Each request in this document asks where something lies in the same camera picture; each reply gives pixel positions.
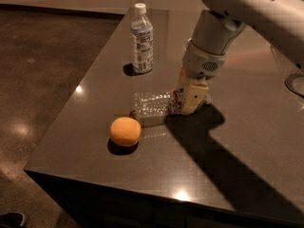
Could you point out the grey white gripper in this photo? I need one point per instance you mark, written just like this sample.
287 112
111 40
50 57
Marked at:
199 63

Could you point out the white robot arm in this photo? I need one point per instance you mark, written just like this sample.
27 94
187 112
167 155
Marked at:
280 22

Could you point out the black shoe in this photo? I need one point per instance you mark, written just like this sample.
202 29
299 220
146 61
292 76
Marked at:
13 220

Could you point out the orange fruit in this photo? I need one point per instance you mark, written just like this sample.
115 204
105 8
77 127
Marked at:
125 131

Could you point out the upright white labelled bottle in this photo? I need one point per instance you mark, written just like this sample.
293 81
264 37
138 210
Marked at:
141 40

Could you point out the clear plastic water bottle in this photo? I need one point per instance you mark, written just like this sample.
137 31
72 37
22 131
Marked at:
155 104

